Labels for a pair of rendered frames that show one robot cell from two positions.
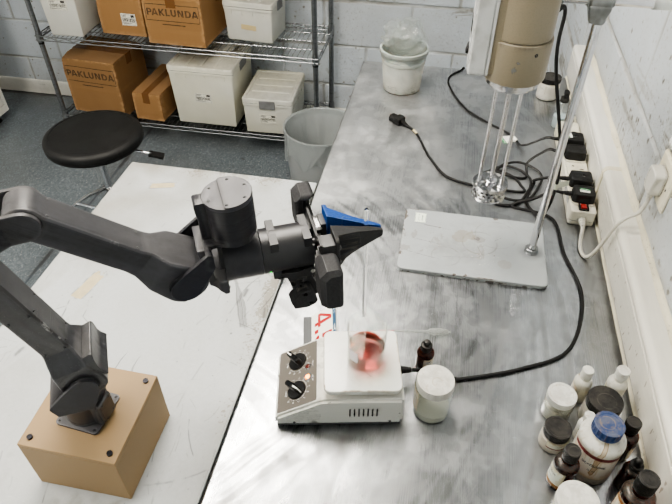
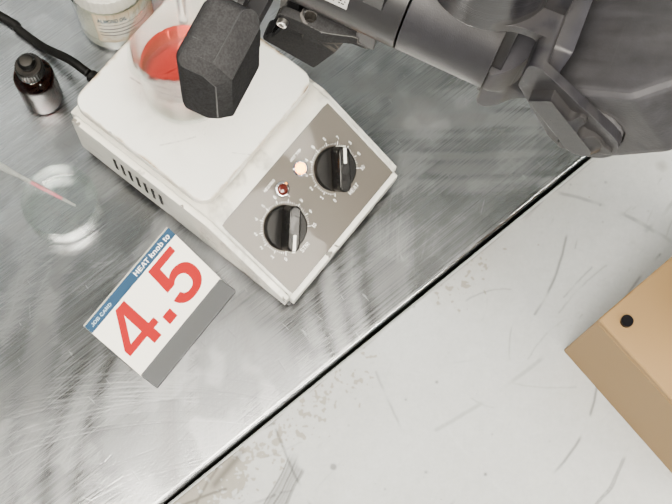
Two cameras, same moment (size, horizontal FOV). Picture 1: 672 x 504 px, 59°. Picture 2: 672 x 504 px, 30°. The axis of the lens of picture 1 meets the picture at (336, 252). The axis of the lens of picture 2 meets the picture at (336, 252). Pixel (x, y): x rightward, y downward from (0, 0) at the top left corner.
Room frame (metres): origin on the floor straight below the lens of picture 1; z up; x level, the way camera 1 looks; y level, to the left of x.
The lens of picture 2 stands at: (0.81, 0.22, 1.79)
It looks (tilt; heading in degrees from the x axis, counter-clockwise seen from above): 74 degrees down; 210
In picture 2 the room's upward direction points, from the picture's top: 9 degrees clockwise
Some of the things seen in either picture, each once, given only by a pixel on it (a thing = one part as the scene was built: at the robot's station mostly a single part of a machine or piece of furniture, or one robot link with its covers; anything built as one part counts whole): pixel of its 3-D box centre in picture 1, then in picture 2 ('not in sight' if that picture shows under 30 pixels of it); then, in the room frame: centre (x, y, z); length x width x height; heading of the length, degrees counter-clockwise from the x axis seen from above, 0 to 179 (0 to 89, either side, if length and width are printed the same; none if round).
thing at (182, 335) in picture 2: (320, 328); (161, 307); (0.71, 0.03, 0.92); 0.09 x 0.06 x 0.04; 2
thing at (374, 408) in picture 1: (344, 378); (226, 137); (0.59, -0.01, 0.94); 0.22 x 0.13 x 0.08; 91
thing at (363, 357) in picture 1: (366, 342); (179, 65); (0.59, -0.05, 1.03); 0.07 x 0.06 x 0.08; 177
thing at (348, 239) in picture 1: (359, 244); not in sight; (0.56, -0.03, 1.25); 0.07 x 0.04 x 0.06; 104
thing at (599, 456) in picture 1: (597, 445); not in sight; (0.46, -0.38, 0.96); 0.06 x 0.06 x 0.11
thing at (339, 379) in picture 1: (361, 361); (194, 92); (0.59, -0.04, 0.98); 0.12 x 0.12 x 0.01; 1
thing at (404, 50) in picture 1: (404, 53); not in sight; (1.69, -0.20, 1.01); 0.14 x 0.14 x 0.21
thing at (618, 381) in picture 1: (616, 385); not in sight; (0.57, -0.45, 0.94); 0.03 x 0.03 x 0.08
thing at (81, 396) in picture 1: (74, 371); not in sight; (0.49, 0.35, 1.09); 0.09 x 0.07 x 0.06; 17
